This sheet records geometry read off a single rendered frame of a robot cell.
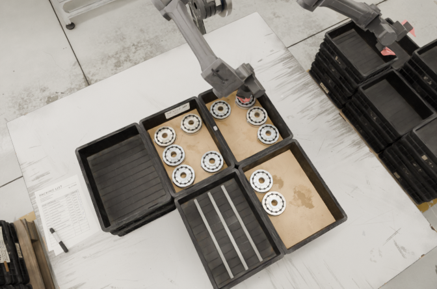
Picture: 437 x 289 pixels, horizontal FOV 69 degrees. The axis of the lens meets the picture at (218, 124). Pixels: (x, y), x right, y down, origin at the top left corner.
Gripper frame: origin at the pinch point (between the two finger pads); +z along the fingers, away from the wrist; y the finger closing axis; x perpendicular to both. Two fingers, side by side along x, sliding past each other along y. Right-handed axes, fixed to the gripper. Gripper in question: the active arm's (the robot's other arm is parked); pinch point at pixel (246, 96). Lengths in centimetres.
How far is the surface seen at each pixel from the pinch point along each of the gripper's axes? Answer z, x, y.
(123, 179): 4, 34, -61
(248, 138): 4.2, -9.9, -18.6
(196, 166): 3.9, 6.3, -41.7
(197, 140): 3.9, 12.0, -30.1
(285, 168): 4.3, -30.9, -25.0
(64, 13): 69, 184, 47
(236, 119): 4.1, -0.2, -11.6
